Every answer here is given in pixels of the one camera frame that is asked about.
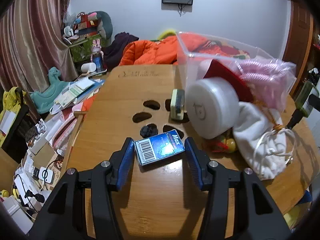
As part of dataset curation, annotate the pink rope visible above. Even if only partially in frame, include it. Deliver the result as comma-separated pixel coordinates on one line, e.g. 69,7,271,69
229,56,297,113

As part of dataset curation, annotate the stack of books papers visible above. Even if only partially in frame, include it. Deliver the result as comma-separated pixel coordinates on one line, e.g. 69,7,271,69
49,77,105,115

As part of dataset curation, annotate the teal rocking horse toy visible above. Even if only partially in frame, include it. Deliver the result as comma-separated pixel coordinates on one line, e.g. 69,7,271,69
30,67,69,114

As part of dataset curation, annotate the pink bunny figure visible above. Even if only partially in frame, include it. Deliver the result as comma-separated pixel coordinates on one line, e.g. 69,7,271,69
91,39,104,72

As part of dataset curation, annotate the orange puffer jacket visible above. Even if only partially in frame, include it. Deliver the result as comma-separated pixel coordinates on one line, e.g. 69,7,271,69
119,36,178,66

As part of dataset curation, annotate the cream mahjong tile box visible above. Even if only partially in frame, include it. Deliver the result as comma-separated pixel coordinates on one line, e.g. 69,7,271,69
170,89,185,121

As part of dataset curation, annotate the green round bottle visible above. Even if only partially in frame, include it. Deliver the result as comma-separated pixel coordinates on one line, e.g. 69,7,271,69
295,80,319,118

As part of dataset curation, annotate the small gourd ornament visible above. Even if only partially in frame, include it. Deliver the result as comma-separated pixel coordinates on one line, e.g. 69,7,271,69
208,135,238,153

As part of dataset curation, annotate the white round jar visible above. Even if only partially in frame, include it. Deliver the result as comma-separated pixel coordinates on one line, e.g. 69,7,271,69
185,77,240,139

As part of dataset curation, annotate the black bottle cap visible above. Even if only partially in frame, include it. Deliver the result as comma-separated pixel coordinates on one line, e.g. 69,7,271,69
140,124,158,139

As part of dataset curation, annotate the white mug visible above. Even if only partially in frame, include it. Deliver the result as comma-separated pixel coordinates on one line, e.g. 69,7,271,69
81,62,97,74

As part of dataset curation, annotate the striped brown curtain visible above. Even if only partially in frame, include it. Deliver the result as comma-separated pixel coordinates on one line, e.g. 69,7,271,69
0,0,74,93

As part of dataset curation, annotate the yellow foam arch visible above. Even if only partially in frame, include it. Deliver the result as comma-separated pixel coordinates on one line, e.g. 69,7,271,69
157,29,176,41

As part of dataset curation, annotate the blue card box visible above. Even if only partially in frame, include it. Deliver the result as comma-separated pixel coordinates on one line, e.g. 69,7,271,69
135,129,185,166

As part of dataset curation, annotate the white drawstring pouch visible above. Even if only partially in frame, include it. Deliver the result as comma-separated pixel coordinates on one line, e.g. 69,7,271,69
233,102,297,180

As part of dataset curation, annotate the clear plastic storage bin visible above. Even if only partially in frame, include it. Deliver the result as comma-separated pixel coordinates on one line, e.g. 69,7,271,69
176,31,276,91

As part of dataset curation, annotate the dark purple garment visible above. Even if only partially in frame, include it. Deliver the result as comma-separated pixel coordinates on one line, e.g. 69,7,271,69
102,32,139,70

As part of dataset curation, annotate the red velvet pouch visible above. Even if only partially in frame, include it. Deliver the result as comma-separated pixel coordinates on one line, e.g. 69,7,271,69
204,60,254,103

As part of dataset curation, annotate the plush toy pile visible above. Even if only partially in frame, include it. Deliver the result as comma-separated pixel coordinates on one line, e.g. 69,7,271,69
62,11,113,45

